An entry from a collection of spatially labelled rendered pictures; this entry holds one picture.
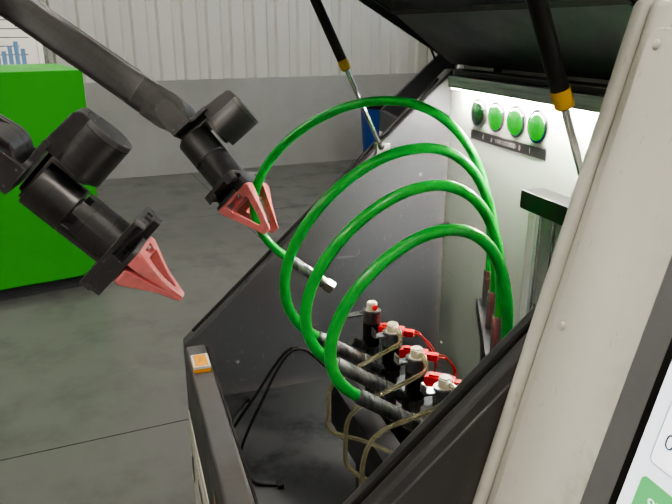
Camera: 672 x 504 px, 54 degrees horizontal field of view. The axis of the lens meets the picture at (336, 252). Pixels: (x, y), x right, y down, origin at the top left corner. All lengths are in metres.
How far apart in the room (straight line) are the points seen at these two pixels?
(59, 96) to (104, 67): 2.97
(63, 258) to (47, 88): 1.00
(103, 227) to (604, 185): 0.51
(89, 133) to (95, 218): 0.09
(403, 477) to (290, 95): 7.18
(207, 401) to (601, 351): 0.69
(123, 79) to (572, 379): 0.82
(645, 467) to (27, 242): 3.92
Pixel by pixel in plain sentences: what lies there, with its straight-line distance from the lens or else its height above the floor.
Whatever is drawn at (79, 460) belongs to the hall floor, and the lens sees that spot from 2.75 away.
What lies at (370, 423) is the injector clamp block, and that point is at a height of 0.98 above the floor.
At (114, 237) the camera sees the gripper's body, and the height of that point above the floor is 1.31.
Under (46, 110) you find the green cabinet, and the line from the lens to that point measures 4.12.
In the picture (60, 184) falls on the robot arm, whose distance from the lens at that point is 0.77.
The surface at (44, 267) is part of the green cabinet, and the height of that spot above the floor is 0.17.
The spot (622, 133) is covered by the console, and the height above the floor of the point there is 1.44.
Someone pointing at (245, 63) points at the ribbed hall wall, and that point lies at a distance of 7.61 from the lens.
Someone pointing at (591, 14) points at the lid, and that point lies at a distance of 0.82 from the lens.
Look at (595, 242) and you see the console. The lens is 0.63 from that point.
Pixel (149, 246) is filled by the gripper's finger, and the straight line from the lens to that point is 0.79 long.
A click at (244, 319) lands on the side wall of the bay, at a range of 1.30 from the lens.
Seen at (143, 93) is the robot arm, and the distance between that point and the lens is 1.12.
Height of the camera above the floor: 1.52
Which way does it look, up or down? 19 degrees down
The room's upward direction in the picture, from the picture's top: straight up
